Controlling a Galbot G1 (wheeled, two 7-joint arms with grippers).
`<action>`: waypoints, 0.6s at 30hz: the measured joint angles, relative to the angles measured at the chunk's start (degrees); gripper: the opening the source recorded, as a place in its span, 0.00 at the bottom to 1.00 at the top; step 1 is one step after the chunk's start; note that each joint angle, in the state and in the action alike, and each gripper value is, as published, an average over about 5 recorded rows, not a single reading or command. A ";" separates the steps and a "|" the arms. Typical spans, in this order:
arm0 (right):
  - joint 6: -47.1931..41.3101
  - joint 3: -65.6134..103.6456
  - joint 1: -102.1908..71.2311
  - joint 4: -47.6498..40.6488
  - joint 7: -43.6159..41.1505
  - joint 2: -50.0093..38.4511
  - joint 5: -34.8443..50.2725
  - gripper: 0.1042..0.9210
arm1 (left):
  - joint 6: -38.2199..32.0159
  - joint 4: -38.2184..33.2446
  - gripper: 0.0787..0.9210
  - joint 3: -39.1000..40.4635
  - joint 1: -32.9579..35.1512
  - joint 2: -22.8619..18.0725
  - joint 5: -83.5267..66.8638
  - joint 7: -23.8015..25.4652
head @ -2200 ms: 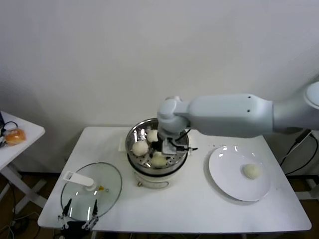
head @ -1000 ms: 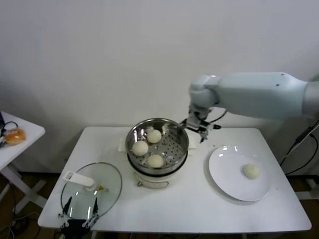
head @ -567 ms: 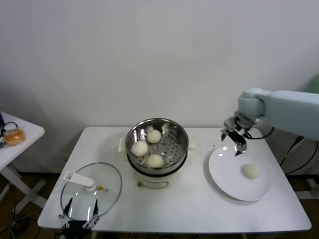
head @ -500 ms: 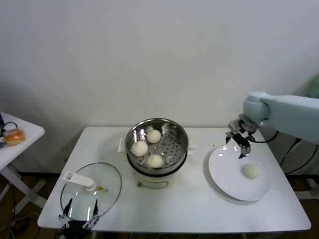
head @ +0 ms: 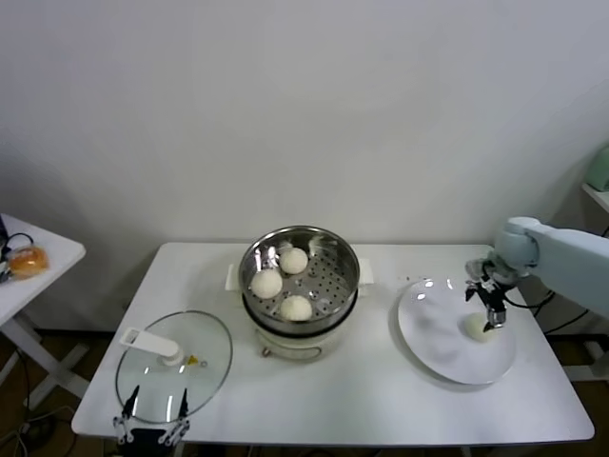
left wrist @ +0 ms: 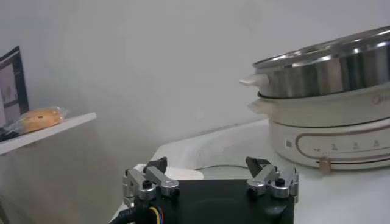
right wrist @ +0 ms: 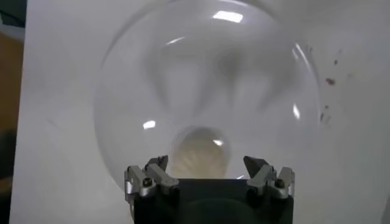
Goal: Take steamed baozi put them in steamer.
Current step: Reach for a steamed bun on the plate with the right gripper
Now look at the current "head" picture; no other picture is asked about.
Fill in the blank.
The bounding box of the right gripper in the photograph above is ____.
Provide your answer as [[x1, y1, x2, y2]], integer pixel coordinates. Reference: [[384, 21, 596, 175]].
[[464, 261, 520, 333]]

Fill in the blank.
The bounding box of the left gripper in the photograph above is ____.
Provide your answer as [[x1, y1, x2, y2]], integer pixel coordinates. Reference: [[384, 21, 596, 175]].
[[112, 384, 191, 457]]

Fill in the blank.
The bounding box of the white steamed baozi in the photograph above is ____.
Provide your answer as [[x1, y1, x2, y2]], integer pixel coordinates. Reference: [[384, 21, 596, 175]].
[[279, 294, 314, 323], [463, 311, 501, 343], [279, 247, 309, 276], [250, 269, 285, 300]]

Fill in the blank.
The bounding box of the stainless steel steamer basket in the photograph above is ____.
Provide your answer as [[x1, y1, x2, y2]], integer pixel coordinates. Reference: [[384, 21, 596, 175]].
[[226, 225, 377, 330]]

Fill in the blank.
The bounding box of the white round plate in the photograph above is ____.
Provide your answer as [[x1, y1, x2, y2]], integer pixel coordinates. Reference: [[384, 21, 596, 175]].
[[397, 278, 519, 386]]

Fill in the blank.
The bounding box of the white side table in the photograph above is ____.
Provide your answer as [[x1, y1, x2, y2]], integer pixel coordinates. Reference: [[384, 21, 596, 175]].
[[0, 211, 88, 410]]

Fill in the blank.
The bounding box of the white shelf table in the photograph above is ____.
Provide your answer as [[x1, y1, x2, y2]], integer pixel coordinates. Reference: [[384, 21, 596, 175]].
[[580, 183, 609, 213]]

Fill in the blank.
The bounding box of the white electric cooker base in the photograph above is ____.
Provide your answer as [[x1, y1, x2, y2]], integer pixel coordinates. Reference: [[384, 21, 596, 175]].
[[230, 280, 361, 366]]

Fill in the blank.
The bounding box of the pale green appliance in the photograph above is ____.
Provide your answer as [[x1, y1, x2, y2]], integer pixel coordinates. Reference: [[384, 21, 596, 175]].
[[583, 145, 609, 192]]

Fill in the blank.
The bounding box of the packaged orange bread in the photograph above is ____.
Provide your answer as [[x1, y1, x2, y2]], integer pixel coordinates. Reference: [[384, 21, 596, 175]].
[[10, 245, 50, 278]]

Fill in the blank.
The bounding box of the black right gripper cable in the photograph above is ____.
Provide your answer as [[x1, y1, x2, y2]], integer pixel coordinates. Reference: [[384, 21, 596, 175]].
[[502, 289, 557, 310]]

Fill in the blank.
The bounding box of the glass lid with white handle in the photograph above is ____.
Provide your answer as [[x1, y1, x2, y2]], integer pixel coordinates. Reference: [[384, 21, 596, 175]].
[[115, 309, 234, 425]]

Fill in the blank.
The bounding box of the black hanging cable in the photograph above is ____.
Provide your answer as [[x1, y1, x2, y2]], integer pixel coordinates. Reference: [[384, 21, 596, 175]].
[[532, 307, 594, 335]]

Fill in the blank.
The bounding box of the black cable loop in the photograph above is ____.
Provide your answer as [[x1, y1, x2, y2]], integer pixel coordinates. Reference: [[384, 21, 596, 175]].
[[2, 231, 37, 253]]

